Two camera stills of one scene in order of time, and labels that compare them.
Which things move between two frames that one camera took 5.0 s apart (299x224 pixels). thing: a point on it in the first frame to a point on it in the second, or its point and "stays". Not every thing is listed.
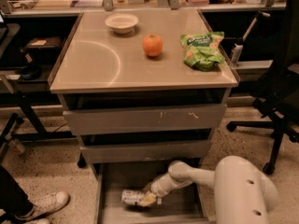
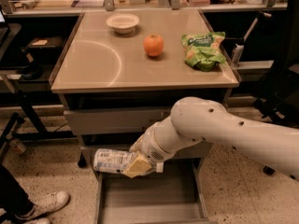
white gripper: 160,186 to 149,148
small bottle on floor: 17,146 stays
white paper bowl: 121,23 stays
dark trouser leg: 13,199 stays
